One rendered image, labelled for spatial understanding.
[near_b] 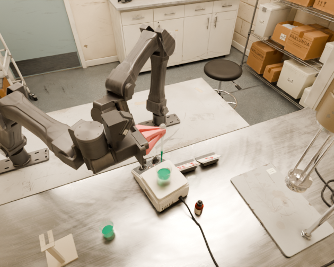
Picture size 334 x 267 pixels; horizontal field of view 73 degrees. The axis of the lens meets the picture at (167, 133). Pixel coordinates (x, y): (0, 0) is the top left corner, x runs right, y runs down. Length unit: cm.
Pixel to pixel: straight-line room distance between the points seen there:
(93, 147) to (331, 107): 49
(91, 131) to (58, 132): 13
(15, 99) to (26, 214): 43
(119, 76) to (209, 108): 61
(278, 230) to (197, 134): 49
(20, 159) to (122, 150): 61
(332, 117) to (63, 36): 326
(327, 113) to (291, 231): 43
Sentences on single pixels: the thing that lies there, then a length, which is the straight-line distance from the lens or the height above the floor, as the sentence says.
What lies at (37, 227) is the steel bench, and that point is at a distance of 90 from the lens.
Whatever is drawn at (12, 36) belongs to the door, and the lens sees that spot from 353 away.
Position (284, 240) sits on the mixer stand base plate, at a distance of 85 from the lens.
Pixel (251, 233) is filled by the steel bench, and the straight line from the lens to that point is 83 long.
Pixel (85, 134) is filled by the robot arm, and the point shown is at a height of 132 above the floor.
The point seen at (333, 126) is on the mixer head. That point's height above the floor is 131.
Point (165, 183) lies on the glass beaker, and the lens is 73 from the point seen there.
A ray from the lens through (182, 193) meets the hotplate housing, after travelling 80.
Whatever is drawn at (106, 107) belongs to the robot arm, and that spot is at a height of 121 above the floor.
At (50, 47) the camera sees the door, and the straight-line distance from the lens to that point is 355.
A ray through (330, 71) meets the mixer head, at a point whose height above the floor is 140.
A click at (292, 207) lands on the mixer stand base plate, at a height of 91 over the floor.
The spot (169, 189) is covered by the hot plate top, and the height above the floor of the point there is 99.
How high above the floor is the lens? 163
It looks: 44 degrees down
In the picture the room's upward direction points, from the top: straight up
